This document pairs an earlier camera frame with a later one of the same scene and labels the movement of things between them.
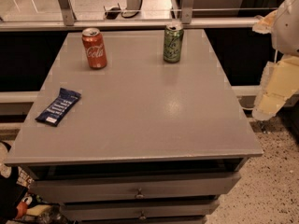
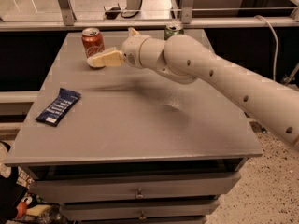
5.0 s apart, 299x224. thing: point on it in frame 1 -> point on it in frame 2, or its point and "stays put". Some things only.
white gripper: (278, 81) -> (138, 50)
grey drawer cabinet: (139, 141) stays put
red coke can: (94, 46) stays put
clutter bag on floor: (18, 206) stays put
